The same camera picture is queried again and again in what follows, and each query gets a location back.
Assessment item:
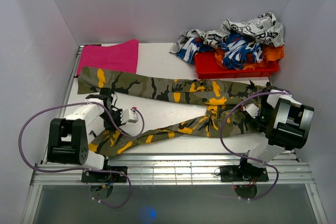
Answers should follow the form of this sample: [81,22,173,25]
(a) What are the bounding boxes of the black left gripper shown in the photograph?
[99,109,126,131]

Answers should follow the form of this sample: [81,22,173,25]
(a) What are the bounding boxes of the camouflage yellow green trousers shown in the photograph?
[78,67,263,158]

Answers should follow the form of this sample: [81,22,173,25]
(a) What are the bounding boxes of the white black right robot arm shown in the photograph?
[237,89,314,180]

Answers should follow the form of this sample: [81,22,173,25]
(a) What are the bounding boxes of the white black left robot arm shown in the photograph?
[47,88,122,182]

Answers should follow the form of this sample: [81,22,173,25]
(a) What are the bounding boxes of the folded pink trousers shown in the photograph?
[76,39,139,76]

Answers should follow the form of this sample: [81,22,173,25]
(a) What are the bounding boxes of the orange trousers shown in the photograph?
[215,45,285,70]

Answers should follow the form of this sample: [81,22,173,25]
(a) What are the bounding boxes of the blue white patterned trousers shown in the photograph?
[171,33,266,70]

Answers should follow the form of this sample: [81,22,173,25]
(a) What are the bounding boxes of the newspaper print trousers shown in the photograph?
[170,12,285,54]

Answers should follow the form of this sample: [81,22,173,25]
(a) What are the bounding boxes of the red plastic tray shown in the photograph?
[194,51,279,79]

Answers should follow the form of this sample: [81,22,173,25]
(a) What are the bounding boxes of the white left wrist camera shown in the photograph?
[120,109,139,125]

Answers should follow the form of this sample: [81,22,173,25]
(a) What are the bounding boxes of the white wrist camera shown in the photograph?
[242,104,260,119]
[120,109,139,125]

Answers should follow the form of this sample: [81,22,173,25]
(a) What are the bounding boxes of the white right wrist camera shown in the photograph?
[242,104,260,119]

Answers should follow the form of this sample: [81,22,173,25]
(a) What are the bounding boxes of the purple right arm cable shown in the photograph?
[219,87,292,201]

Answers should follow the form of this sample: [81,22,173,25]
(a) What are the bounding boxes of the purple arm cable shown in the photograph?
[219,87,292,201]
[18,101,145,209]

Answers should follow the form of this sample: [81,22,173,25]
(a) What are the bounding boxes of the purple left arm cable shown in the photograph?
[18,101,145,209]

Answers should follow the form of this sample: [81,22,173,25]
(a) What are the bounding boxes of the aluminium table frame rail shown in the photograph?
[23,42,328,223]

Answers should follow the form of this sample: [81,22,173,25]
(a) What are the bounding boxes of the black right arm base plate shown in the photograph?
[219,165,269,182]

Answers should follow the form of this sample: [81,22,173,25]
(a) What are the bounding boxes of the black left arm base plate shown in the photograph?
[81,165,128,184]

